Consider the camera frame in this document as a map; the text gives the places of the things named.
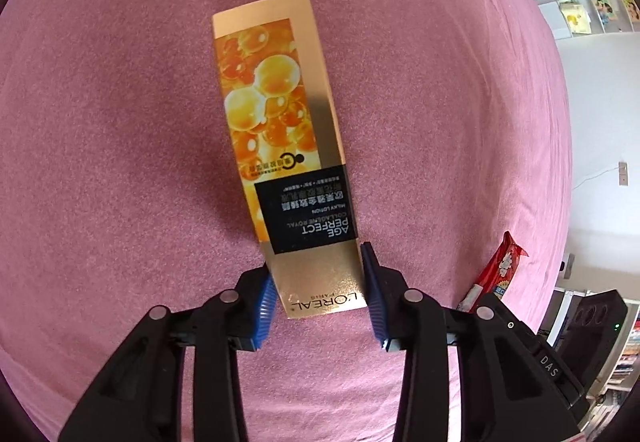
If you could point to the small grey speaker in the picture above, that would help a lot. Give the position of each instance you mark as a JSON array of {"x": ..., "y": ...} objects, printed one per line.
[{"x": 567, "y": 268}]

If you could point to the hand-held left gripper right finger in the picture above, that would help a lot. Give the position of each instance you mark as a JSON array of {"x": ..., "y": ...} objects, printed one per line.
[{"x": 372, "y": 292}]

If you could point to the tall gold cosmetics box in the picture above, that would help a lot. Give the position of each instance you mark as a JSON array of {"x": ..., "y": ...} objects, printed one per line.
[{"x": 280, "y": 146}]

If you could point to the yellow picture book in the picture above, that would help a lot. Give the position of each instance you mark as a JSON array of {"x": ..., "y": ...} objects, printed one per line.
[{"x": 575, "y": 16}]

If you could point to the illustrated picture book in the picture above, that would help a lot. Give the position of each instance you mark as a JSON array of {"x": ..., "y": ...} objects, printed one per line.
[
  {"x": 629, "y": 11},
  {"x": 601, "y": 11}
]

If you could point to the red snack packet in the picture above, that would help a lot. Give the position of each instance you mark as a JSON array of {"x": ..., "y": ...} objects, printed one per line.
[{"x": 497, "y": 269}]

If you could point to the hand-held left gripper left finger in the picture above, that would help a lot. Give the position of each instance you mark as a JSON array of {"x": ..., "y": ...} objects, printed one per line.
[{"x": 262, "y": 307}]

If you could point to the pink blanket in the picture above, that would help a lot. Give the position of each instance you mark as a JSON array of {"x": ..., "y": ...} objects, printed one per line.
[{"x": 125, "y": 146}]

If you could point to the wall switch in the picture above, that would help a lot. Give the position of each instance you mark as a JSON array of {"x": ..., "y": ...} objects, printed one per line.
[{"x": 623, "y": 173}]

